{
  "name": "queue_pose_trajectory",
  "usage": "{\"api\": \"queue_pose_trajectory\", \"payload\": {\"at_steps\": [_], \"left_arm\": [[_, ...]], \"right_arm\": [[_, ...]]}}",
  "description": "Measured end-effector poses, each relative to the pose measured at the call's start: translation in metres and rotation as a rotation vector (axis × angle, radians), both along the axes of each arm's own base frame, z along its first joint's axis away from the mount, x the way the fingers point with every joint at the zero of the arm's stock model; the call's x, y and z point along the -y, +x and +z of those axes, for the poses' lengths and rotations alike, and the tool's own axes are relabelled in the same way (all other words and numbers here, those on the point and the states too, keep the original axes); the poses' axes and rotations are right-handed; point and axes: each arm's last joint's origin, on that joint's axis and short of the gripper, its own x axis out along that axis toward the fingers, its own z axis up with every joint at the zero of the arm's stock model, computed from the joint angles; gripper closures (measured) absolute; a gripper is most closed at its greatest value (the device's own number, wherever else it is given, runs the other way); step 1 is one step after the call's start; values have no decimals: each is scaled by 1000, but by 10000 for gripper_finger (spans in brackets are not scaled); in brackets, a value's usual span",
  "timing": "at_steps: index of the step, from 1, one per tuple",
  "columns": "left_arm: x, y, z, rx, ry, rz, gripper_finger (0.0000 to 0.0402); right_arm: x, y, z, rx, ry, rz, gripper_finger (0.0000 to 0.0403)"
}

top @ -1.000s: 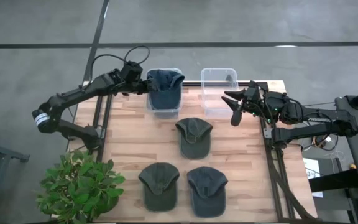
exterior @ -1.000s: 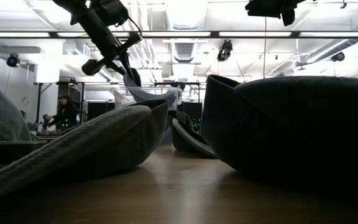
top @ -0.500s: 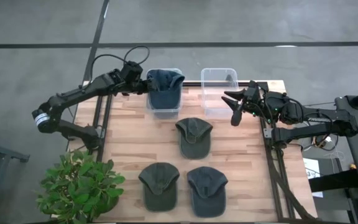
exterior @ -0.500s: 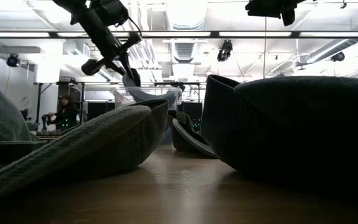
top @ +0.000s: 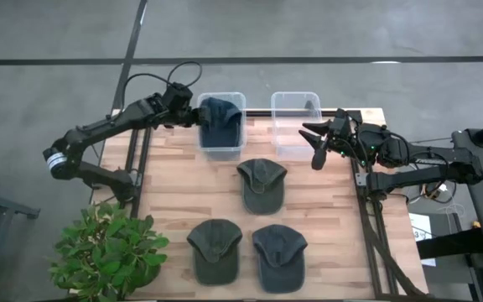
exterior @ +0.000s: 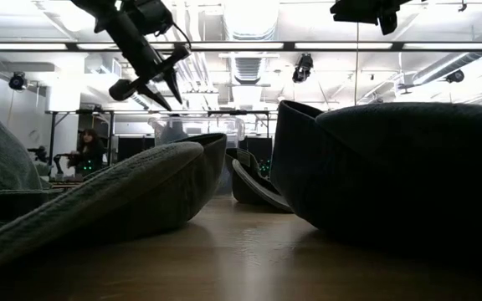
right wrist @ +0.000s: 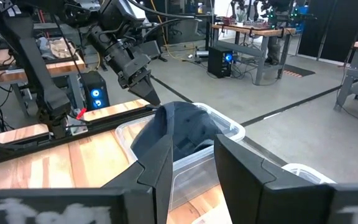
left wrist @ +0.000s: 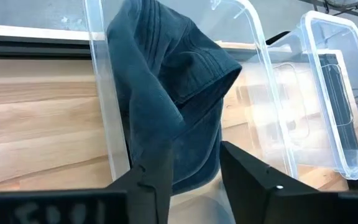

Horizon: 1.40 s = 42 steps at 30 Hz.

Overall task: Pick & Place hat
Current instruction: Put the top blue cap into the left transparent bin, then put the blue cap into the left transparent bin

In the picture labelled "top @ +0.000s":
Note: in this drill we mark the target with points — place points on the navy blue baseball cap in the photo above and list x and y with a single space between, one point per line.
220 121

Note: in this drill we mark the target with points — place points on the black equipment stand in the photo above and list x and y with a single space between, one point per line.
6 205

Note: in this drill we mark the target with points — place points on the green potted plant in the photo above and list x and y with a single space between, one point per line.
107 251

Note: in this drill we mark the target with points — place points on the green baseball cap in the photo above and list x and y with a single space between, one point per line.
215 251
262 184

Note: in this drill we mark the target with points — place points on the grey-blue baseball cap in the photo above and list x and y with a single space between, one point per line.
279 258

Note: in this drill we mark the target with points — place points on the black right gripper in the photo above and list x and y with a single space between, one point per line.
339 140

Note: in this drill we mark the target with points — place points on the white paper sheet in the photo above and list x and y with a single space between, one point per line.
422 222

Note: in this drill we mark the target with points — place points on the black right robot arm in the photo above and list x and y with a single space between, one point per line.
434 161

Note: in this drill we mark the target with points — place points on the clear plastic bin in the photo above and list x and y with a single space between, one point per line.
220 154
296 126

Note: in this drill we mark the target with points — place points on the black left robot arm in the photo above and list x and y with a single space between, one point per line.
99 126

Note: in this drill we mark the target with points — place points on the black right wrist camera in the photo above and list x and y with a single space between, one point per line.
340 117

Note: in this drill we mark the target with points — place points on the silver frame bracket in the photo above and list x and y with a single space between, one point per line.
361 180

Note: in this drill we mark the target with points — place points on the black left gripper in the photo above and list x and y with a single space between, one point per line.
192 117

